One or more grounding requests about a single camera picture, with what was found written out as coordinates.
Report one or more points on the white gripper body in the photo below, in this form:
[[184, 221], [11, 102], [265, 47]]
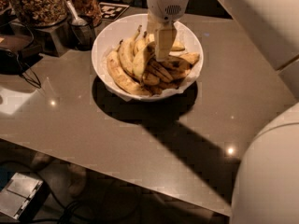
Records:
[[164, 7]]

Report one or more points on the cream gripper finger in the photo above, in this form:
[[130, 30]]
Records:
[[152, 23], [165, 35]]

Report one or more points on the curved yellow banana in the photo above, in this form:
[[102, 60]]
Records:
[[141, 61]]

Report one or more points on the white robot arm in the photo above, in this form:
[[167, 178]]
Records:
[[260, 178]]

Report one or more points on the spotted right banana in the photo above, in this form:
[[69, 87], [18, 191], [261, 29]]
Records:
[[175, 63]]

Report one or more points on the far right banana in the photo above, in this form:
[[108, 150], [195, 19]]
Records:
[[190, 57]]

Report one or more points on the centre lower banana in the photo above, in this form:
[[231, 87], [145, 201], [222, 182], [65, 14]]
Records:
[[159, 71]]

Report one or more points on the upright left banana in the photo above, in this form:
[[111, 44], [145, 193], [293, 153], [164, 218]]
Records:
[[126, 51]]

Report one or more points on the white bowl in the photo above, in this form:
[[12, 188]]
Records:
[[124, 28]]

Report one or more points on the long front left banana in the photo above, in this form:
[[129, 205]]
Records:
[[123, 80]]

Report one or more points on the white paper bowl liner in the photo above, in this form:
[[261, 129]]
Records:
[[190, 38]]

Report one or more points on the black white fiducial marker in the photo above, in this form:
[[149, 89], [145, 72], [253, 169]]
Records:
[[111, 12]]

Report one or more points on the small glass granola jar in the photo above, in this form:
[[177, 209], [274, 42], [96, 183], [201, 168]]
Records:
[[89, 8]]

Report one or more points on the dark cup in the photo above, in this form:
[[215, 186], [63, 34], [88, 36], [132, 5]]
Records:
[[82, 36]]

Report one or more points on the white plastic spoon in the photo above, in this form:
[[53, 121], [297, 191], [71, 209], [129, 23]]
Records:
[[76, 19]]

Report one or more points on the metal jar stand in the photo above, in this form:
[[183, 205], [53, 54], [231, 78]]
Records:
[[54, 40]]

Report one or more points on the large glass nut jar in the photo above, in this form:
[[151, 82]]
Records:
[[39, 13]]

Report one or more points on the grey metal box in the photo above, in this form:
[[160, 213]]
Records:
[[18, 195]]

